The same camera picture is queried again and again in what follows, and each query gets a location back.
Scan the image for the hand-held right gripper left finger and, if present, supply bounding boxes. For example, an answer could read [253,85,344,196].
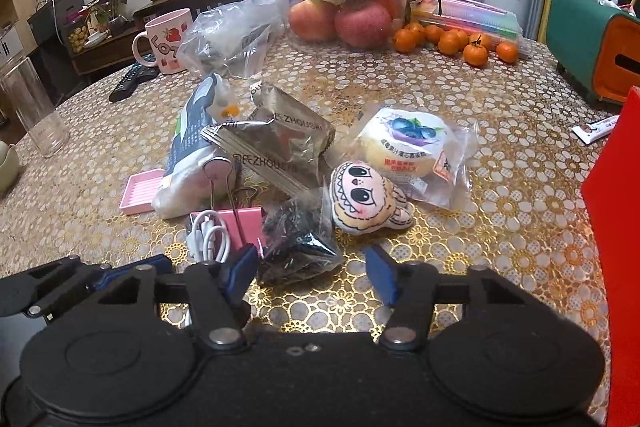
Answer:
[92,244,261,353]

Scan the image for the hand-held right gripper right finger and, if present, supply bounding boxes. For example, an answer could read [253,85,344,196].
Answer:
[364,244,533,353]

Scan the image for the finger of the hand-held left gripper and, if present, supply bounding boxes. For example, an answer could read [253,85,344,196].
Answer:
[0,254,171,320]

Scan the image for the bag of black clips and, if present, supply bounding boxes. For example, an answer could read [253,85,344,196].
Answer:
[257,199,343,285]

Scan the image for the cartoon plush doll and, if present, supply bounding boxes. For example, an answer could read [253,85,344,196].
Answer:
[327,161,415,235]

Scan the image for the blueberry cake packet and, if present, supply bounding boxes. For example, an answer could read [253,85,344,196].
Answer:
[350,104,478,210]

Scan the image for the white blue snack packet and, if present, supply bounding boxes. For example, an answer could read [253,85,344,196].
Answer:
[151,74,241,220]

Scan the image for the silver snack packet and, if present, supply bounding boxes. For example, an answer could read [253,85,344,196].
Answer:
[200,83,336,198]

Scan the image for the red cardboard box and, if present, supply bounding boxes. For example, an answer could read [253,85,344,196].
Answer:
[582,87,640,427]

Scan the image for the gold lace patterned desktop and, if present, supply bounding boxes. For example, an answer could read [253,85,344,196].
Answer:
[0,27,626,338]

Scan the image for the pink tray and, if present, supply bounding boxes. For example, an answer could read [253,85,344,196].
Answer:
[119,168,168,215]

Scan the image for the pale green bowl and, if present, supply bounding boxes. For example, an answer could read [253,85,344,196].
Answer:
[0,141,22,195]

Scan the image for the tall clear glass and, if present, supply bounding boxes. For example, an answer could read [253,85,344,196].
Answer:
[0,57,71,158]

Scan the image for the black remote control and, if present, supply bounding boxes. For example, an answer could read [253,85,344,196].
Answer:
[109,53,161,104]

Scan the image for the pink strawberry mug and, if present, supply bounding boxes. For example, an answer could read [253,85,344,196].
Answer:
[132,8,193,75]

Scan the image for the clear plastic zip bag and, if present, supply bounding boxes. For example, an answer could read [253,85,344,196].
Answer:
[177,4,286,80]

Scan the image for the glass jar yellow contents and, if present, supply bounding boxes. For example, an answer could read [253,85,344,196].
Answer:
[67,14,91,55]

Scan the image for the pile of mandarins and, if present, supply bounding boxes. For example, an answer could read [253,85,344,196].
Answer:
[391,21,521,68]

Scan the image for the dark side cabinet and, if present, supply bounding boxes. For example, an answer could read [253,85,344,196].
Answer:
[27,0,88,75]

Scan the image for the red apple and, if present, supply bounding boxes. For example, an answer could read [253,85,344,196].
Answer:
[289,0,337,42]
[334,2,393,49]

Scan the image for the small potted plant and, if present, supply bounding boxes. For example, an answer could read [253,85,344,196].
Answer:
[87,0,128,38]

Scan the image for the white snack bar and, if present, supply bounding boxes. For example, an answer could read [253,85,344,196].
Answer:
[571,114,621,144]

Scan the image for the large orange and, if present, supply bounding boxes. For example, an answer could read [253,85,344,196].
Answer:
[372,0,401,20]

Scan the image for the colourful flat plastic case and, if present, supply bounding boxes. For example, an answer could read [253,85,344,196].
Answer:
[412,0,531,60]

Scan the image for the green orange tissue box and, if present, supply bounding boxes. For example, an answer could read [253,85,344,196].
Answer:
[545,0,640,108]

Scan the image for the white cable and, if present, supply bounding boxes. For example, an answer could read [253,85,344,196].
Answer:
[182,212,231,328]

